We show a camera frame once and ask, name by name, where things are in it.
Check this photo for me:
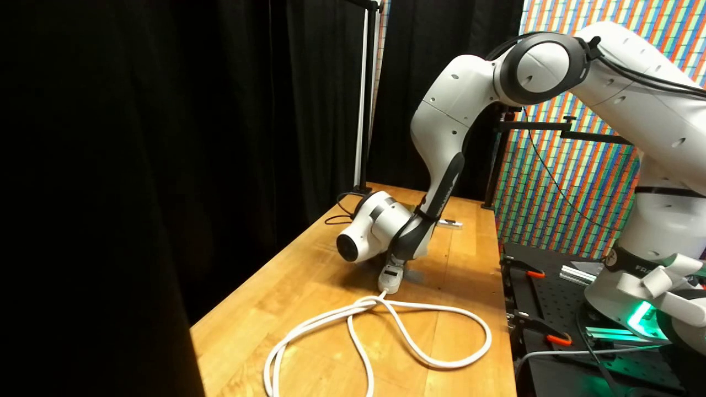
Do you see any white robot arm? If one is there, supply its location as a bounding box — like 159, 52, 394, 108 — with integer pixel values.
335, 21, 706, 352

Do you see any silver vertical pole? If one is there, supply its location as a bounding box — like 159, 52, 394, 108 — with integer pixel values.
352, 0, 379, 194

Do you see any grey tape strip front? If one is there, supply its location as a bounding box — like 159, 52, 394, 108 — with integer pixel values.
405, 268, 423, 283

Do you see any colourful striped board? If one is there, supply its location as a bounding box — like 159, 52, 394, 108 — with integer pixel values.
493, 0, 706, 257

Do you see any black curtain backdrop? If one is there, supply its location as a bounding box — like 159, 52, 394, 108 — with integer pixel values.
0, 0, 525, 397

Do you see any black optical breadboard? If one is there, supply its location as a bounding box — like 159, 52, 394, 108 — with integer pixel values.
502, 244, 706, 397

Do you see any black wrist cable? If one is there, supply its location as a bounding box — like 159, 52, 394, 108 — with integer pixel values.
323, 191, 371, 226

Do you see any white power cord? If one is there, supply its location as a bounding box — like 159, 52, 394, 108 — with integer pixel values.
261, 287, 495, 397

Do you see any orange handled clamp upper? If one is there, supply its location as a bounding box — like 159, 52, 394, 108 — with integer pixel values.
502, 256, 547, 280

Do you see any orange handled clamp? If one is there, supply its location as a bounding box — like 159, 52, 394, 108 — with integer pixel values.
502, 256, 547, 280
508, 309, 573, 347

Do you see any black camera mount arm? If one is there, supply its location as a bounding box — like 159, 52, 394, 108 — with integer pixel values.
499, 113, 631, 146

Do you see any orange handled clamp lower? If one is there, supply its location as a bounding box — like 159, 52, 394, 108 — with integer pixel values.
508, 309, 573, 347

